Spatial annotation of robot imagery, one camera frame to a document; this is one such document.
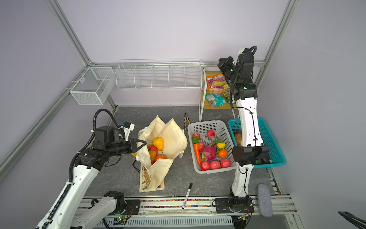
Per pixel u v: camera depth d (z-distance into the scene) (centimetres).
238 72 52
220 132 100
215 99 99
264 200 74
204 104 95
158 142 88
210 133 97
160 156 83
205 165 83
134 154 61
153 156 81
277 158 85
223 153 87
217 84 83
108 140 55
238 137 95
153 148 87
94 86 98
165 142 91
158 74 104
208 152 84
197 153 87
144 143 70
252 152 49
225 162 83
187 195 77
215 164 83
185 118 112
